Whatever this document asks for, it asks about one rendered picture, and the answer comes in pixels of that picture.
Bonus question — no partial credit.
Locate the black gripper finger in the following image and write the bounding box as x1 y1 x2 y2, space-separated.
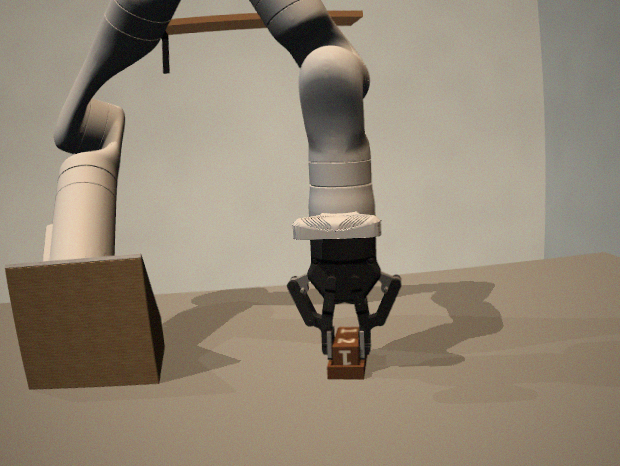
349 271 401 360
287 273 337 360

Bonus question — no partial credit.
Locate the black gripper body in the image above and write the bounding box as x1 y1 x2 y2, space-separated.
307 237 381 304

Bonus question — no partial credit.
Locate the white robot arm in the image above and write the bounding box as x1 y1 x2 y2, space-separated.
43 0 381 261

